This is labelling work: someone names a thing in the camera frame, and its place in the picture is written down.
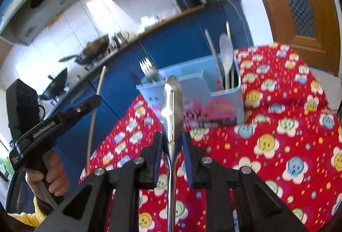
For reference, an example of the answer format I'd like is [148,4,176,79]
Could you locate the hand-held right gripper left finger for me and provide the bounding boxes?
[37,132,164,232]

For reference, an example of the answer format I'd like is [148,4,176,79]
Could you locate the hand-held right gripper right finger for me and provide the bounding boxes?
[182,132,308,232]

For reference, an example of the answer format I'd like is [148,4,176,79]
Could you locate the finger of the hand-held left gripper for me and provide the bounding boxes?
[56,95,102,127]

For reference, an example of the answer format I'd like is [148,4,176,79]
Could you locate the large metal spoon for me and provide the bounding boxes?
[160,75,183,232]

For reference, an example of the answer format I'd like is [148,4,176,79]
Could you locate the light blue plastic utensil holder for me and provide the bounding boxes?
[136,54,245,129]

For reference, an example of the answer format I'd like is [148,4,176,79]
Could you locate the metal fork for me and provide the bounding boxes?
[139,58,159,83]

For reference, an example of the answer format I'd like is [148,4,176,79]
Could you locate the white plastic spoon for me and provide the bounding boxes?
[219,33,235,89]

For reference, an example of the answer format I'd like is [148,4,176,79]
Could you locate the person's left hand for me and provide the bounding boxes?
[25,152,70,204]

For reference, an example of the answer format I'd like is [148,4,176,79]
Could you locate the black wok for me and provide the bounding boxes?
[37,68,68,101]

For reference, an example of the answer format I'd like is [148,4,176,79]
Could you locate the gas stove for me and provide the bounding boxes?
[40,46,121,104]

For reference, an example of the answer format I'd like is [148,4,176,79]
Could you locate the metal wok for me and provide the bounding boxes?
[59,34,110,65]

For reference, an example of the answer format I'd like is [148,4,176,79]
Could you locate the metal kettle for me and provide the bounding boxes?
[112,31,130,48]

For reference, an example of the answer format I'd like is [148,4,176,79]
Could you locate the red floral tablecloth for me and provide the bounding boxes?
[79,43,342,232]

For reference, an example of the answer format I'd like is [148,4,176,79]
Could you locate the blue base cabinets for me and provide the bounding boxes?
[40,0,254,168]

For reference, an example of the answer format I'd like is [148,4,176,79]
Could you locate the grey range hood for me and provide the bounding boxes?
[0,0,82,47]

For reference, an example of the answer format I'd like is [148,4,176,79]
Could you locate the white plastic bags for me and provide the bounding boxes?
[139,14,166,31]

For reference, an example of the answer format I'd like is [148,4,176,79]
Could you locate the wooden kitchen countertop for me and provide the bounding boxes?
[37,0,241,104]

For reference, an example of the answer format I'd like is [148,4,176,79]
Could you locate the wooden door with glass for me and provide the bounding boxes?
[239,0,342,76]

